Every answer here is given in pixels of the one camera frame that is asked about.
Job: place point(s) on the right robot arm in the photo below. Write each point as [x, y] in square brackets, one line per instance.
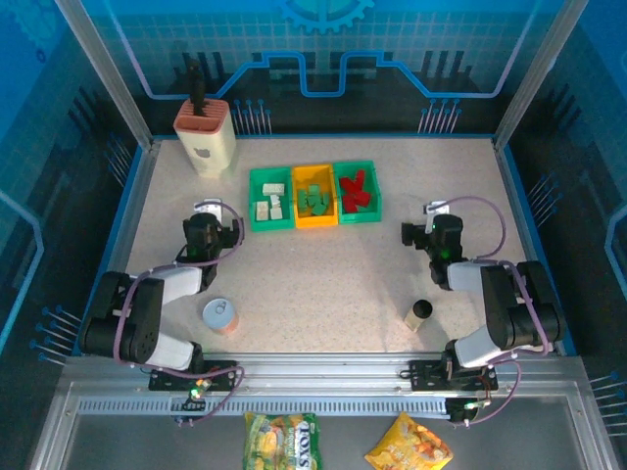
[504, 308]

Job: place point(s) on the green plastic bin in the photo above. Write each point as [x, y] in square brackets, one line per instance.
[272, 226]
[360, 218]

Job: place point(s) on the black-lidded spice jar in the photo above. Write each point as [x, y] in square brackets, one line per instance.
[420, 313]

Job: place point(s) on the yellow plastic bin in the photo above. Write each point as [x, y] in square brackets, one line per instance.
[316, 222]

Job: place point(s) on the tin can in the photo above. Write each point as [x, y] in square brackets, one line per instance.
[219, 315]

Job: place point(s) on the cream knife block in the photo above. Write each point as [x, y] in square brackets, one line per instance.
[208, 147]

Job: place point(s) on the small lit circuit board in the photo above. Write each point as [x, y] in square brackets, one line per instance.
[200, 387]
[474, 405]

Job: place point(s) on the yellow orange snack bag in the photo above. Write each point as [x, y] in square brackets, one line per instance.
[409, 445]

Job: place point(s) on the green yellow snack bag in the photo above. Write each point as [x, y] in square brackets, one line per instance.
[281, 440]

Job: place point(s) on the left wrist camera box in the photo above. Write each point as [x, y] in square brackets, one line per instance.
[210, 205]

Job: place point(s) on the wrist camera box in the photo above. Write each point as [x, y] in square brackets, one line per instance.
[436, 208]
[210, 205]

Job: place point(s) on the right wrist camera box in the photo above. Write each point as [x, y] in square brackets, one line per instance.
[436, 208]

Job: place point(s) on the aluminium side rail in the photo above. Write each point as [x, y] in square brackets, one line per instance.
[515, 196]
[136, 196]

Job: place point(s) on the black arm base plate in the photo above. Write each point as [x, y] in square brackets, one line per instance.
[166, 379]
[423, 377]

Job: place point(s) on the aluminium frame rail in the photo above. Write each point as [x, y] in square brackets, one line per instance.
[318, 367]

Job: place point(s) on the aluminium frame post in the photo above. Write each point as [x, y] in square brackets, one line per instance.
[109, 73]
[539, 73]

